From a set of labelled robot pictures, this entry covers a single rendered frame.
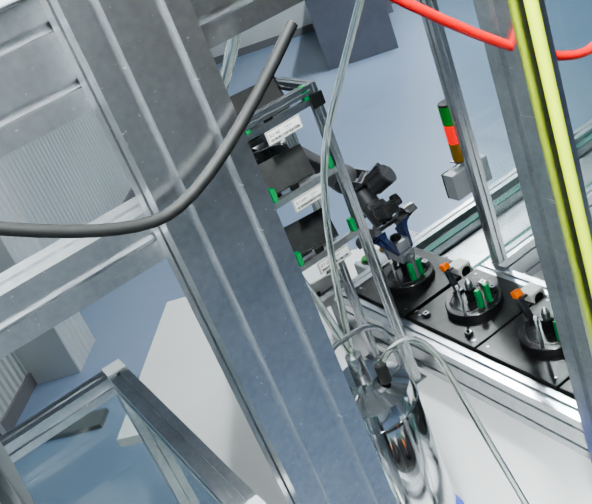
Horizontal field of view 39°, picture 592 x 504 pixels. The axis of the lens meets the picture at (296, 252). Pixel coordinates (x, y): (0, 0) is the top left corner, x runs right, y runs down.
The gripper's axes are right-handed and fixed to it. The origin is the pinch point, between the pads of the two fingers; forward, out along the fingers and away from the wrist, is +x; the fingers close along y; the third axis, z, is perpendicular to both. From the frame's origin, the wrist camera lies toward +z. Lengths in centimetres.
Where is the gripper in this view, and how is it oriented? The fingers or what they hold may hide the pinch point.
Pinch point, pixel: (397, 240)
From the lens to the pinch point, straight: 223.4
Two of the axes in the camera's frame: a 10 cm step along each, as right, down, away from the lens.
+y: 7.8, -5.1, 3.6
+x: 5.9, 7.9, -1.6
